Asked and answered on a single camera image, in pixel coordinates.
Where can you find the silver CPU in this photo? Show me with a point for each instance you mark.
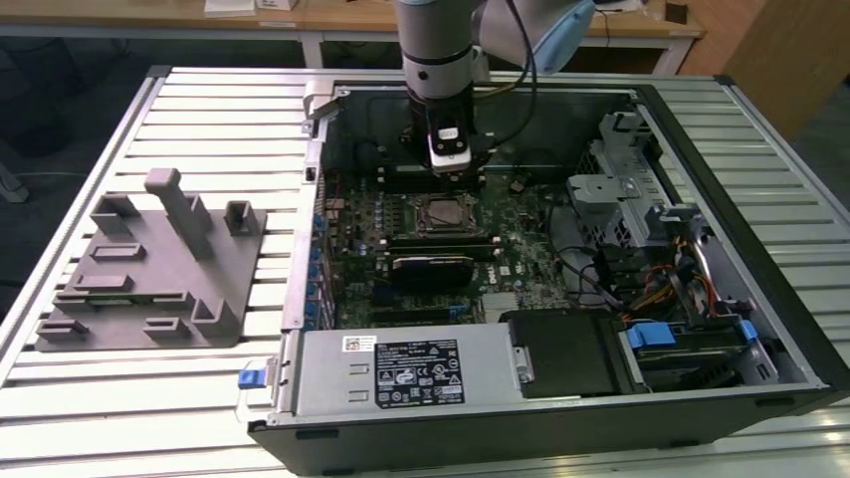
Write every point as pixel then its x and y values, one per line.
pixel 446 213

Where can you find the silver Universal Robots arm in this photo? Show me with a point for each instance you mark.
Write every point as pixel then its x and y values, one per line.
pixel 436 45

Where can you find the CPU socket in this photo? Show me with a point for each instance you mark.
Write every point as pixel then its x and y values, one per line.
pixel 421 219

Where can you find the black RAM slot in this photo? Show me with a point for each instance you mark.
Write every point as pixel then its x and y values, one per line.
pixel 438 238
pixel 391 189
pixel 438 248
pixel 438 243
pixel 438 253
pixel 391 177
pixel 391 171
pixel 391 183

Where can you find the round coin battery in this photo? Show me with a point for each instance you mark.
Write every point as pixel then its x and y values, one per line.
pixel 516 185

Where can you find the grey metal drive cage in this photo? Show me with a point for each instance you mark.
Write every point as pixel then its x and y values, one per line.
pixel 598 191

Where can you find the green motherboard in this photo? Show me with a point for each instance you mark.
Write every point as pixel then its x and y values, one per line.
pixel 532 249

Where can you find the black graphics card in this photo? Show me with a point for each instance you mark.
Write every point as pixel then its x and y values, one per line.
pixel 432 274

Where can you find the white paper box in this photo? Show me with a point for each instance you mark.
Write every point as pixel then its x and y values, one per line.
pixel 275 4
pixel 229 6

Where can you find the wooden desk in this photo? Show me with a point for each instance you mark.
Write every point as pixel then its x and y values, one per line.
pixel 233 22

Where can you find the small silver heatsink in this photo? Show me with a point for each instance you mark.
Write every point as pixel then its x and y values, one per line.
pixel 500 304

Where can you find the black expansion slot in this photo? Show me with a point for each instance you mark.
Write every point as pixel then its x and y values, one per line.
pixel 405 315

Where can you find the small black box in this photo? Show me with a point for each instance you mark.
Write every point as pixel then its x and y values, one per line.
pixel 677 12

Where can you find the grey parts rack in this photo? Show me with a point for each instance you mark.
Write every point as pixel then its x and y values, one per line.
pixel 166 299

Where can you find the silver power supply unit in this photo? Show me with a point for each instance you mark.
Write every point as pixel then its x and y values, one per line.
pixel 326 378

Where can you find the hard disk in blue carrier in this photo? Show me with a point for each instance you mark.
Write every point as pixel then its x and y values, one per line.
pixel 648 338

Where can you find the blue case latch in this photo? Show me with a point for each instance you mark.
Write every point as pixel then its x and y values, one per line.
pixel 249 379

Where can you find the wooden cabinet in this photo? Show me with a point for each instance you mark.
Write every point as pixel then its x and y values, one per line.
pixel 797 60

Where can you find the grey furniture leg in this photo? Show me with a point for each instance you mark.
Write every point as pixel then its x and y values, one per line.
pixel 14 189

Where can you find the blue plastic clip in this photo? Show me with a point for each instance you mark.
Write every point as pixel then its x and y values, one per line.
pixel 748 332

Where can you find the black open PC case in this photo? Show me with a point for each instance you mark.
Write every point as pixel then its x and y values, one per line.
pixel 532 448

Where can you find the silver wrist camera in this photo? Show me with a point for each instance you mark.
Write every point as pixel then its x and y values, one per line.
pixel 450 162

